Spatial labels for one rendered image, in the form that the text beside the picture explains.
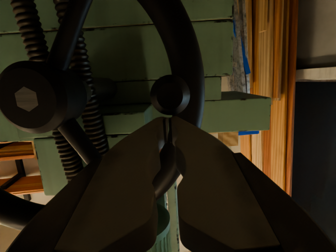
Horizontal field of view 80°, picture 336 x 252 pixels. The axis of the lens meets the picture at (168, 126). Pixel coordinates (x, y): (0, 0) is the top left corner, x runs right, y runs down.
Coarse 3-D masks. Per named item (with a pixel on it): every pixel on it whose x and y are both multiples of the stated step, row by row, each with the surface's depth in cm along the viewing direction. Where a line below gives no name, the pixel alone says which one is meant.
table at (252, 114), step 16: (224, 96) 41; (240, 96) 39; (256, 96) 37; (0, 112) 37; (112, 112) 27; (128, 112) 27; (144, 112) 27; (208, 112) 36; (224, 112) 36; (240, 112) 36; (256, 112) 36; (0, 128) 38; (16, 128) 28; (112, 128) 27; (128, 128) 27; (208, 128) 37; (224, 128) 37; (240, 128) 37; (256, 128) 36
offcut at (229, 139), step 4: (220, 132) 40; (224, 132) 39; (228, 132) 39; (232, 132) 39; (236, 132) 39; (220, 136) 41; (224, 136) 39; (228, 136) 39; (232, 136) 39; (236, 136) 40; (220, 140) 41; (224, 140) 40; (228, 140) 40; (232, 140) 40; (236, 140) 40; (228, 144) 40; (232, 144) 40; (236, 144) 40
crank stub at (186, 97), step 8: (160, 80) 12; (168, 80) 11; (176, 80) 12; (152, 88) 12; (160, 88) 11; (168, 88) 11; (176, 88) 11; (184, 88) 12; (152, 96) 12; (160, 96) 11; (168, 96) 11; (176, 96) 11; (184, 96) 12; (152, 104) 12; (160, 104) 12; (168, 104) 12; (176, 104) 12; (184, 104) 12; (160, 112) 12; (168, 112) 12; (176, 112) 12
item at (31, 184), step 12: (0, 144) 244; (12, 144) 258; (24, 144) 255; (0, 156) 231; (12, 156) 229; (24, 156) 230; (0, 180) 272; (12, 180) 260; (24, 180) 268; (36, 180) 266; (12, 192) 240; (24, 192) 241; (36, 192) 243
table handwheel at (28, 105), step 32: (160, 0) 15; (64, 32) 16; (160, 32) 16; (192, 32) 16; (32, 64) 16; (64, 64) 17; (192, 64) 16; (0, 96) 16; (32, 96) 16; (64, 96) 16; (96, 96) 26; (192, 96) 17; (32, 128) 17; (64, 128) 18; (160, 160) 19; (0, 192) 21; (160, 192) 19
